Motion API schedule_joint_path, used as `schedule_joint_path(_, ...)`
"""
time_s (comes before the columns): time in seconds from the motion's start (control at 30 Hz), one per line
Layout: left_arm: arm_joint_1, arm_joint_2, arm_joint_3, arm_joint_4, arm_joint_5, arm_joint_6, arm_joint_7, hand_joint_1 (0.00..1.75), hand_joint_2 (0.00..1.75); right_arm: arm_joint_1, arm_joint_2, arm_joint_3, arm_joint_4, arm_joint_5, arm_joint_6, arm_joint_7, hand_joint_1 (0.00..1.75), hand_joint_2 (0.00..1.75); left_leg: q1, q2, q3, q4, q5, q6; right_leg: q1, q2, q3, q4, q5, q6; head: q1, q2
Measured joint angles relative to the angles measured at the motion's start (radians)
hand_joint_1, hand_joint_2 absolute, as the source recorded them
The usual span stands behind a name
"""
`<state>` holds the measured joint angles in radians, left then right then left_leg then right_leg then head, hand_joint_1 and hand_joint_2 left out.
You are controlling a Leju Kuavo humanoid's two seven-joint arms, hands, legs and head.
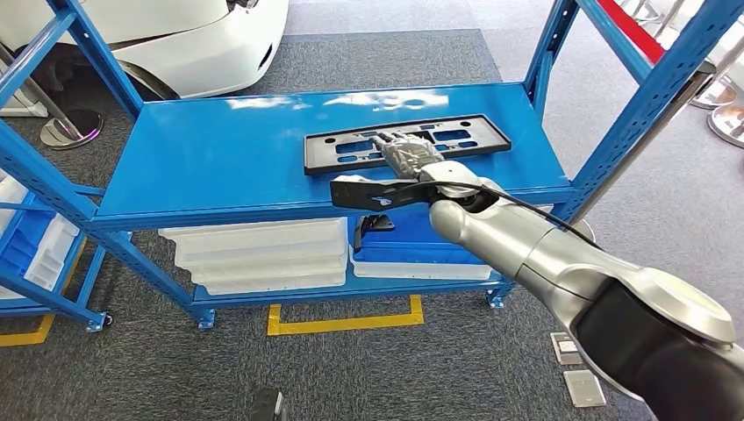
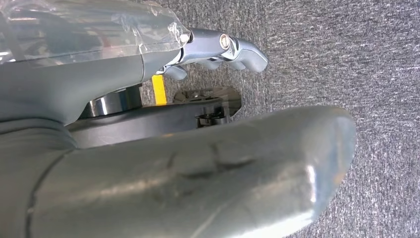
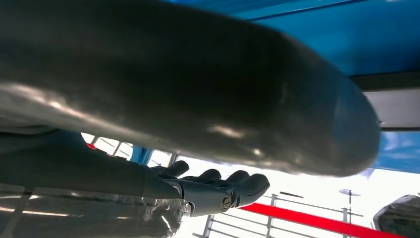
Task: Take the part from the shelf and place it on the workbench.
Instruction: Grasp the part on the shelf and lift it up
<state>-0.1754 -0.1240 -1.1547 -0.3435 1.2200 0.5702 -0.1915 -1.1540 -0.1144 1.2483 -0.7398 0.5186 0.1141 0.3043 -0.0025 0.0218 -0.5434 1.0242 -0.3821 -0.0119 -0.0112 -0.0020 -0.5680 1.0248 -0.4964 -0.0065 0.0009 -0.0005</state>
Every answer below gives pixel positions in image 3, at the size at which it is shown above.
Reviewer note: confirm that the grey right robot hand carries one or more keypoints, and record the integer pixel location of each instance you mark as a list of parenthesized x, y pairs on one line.
[(98, 177)]

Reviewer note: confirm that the blue metal shelf rack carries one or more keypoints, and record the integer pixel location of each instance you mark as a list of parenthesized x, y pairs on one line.
[(361, 39)]

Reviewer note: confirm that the grey metal railing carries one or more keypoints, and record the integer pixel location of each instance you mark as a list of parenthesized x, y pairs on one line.
[(268, 231)]

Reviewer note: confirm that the red barrier belt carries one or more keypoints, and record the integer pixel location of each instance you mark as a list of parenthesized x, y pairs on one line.
[(295, 216)]

